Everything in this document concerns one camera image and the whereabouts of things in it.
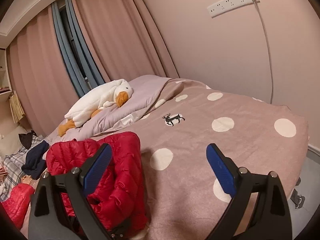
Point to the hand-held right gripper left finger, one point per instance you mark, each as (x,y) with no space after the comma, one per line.
(96,170)

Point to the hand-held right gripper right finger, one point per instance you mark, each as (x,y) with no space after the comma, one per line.
(221,170)

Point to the red down jacket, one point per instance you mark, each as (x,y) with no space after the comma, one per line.
(125,180)

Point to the pink polka dot bedsheet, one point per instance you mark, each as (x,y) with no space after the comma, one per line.
(200,142)

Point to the navy blue garment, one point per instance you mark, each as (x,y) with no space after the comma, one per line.
(35,161)

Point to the white goose plush toy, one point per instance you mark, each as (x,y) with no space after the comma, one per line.
(95,100)

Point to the black garment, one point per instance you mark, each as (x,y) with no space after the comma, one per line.
(27,138)

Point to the plaid cloth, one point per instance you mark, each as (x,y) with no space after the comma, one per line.
(13,167)

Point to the coral quilted jacket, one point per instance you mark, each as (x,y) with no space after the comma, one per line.
(18,202)

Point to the lilac quilt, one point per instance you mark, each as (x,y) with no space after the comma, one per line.
(142,95)

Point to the white pillow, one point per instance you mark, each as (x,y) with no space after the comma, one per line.
(10,141)

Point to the yellow hanging cloth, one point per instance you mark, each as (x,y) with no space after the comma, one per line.
(17,107)

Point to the pink curtain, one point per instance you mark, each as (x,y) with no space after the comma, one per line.
(120,35)
(37,67)

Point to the blue curtain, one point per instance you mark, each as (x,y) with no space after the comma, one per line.
(67,55)

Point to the white wall power strip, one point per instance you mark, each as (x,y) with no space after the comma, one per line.
(230,3)

